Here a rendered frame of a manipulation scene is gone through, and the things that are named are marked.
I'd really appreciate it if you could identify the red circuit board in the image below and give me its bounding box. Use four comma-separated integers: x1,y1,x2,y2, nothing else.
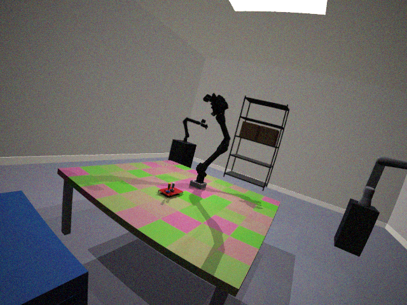
158,182,183,197

